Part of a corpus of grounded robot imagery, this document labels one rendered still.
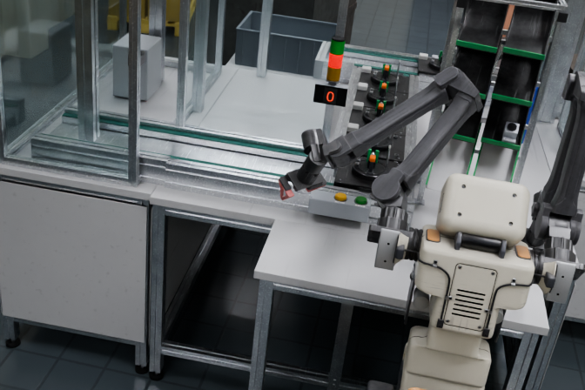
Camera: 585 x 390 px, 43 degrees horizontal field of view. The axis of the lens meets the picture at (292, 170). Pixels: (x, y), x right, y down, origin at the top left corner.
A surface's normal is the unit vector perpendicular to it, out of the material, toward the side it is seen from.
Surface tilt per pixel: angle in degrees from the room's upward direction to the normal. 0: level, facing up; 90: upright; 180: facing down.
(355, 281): 0
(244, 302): 0
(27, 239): 90
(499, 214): 48
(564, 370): 0
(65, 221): 90
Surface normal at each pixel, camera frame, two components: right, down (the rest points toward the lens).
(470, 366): -0.17, 0.31
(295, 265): 0.11, -0.88
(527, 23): -0.04, -0.62
